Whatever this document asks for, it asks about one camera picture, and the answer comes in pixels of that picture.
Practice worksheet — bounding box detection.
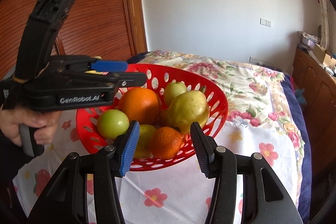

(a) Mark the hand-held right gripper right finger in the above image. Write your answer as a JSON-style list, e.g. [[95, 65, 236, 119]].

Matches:
[[190, 122, 303, 224]]

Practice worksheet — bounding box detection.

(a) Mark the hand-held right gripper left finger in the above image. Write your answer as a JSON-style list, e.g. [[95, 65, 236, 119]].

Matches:
[[26, 120, 140, 224]]

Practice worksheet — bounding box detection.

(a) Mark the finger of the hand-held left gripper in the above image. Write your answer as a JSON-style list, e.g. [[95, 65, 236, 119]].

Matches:
[[62, 55, 129, 73], [62, 72, 148, 90]]

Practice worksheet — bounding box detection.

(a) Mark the large orange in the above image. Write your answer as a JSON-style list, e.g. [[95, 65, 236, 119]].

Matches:
[[118, 88, 162, 125]]

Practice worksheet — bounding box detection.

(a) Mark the green apple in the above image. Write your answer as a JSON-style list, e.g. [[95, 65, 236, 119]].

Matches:
[[97, 109, 130, 139]]

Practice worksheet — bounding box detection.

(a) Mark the large green pear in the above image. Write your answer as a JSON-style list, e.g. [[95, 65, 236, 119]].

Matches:
[[167, 90, 211, 135]]

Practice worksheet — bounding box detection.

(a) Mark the yellow-green apple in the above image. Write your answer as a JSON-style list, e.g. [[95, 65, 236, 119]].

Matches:
[[163, 82, 188, 106]]

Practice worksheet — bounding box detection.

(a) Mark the red perforated plastic basket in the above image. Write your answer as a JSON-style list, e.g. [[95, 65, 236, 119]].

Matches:
[[76, 63, 229, 171]]

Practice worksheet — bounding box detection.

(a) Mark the person's left hand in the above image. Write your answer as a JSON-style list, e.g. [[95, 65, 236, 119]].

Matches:
[[0, 109, 63, 147]]

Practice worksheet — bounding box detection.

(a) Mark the white strawberry print blanket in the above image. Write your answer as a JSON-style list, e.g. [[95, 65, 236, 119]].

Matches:
[[13, 106, 300, 224]]

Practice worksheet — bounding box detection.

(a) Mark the wooden louvered wardrobe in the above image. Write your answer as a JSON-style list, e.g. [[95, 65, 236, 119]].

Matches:
[[0, 0, 148, 83]]

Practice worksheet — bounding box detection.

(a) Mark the floral quilt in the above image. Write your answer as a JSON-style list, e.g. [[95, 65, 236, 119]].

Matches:
[[126, 50, 306, 203]]

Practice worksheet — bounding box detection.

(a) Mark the dark blue bed sheet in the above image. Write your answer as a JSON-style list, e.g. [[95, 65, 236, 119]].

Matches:
[[280, 72, 320, 217]]

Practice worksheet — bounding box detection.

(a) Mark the blue soft toy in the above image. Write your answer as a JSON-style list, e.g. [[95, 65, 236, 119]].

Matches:
[[293, 87, 307, 105]]

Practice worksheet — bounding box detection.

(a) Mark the wooden side cabinet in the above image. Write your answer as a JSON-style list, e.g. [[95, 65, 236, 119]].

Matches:
[[291, 46, 336, 178]]

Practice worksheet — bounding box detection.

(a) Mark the floral cloth on cabinet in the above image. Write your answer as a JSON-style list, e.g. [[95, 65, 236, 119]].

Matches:
[[297, 30, 321, 50]]

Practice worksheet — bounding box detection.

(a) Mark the cardboard box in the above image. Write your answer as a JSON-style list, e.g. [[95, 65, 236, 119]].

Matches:
[[313, 43, 336, 67]]

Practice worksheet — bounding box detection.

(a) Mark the pale curtain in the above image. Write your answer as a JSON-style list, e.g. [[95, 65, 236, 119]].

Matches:
[[312, 0, 332, 49]]

